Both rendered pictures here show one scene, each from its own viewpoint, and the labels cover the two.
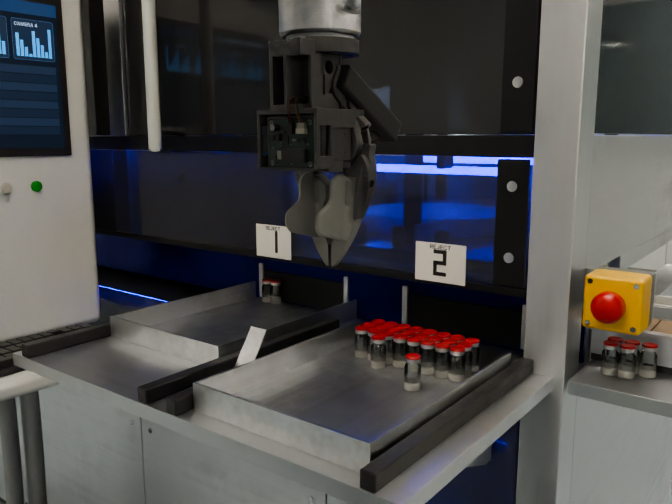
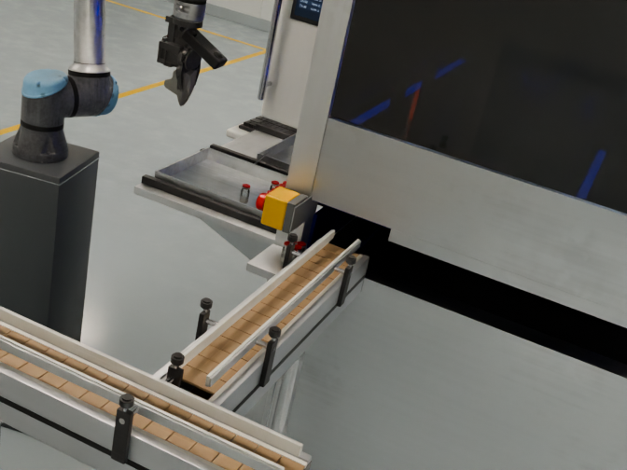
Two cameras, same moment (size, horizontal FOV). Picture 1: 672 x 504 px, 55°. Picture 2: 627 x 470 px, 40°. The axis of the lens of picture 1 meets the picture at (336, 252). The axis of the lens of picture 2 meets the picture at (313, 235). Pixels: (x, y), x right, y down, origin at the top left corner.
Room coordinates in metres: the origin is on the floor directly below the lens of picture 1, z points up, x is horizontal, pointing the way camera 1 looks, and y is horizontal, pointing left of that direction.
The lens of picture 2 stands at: (0.35, -2.07, 1.76)
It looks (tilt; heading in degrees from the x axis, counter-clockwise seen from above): 25 degrees down; 72
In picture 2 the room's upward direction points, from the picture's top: 13 degrees clockwise
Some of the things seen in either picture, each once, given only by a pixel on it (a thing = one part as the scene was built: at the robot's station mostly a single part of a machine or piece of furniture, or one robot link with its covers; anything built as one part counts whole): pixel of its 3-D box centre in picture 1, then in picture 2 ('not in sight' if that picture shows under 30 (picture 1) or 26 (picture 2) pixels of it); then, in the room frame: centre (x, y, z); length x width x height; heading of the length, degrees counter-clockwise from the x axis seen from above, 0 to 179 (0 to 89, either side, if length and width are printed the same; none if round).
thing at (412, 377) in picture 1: (412, 373); (244, 194); (0.81, -0.10, 0.90); 0.02 x 0.02 x 0.04
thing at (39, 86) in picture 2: not in sight; (46, 96); (0.31, 0.32, 0.96); 0.13 x 0.12 x 0.14; 29
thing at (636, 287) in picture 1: (618, 299); (283, 209); (0.84, -0.37, 1.00); 0.08 x 0.07 x 0.07; 143
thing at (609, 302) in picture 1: (608, 306); (265, 202); (0.80, -0.35, 0.99); 0.04 x 0.04 x 0.04; 53
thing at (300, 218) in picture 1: (307, 220); (181, 84); (0.63, 0.03, 1.13); 0.06 x 0.03 x 0.09; 143
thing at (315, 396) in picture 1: (362, 379); (237, 185); (0.80, -0.03, 0.90); 0.34 x 0.26 x 0.04; 142
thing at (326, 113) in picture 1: (316, 108); (182, 43); (0.62, 0.02, 1.23); 0.09 x 0.08 x 0.12; 143
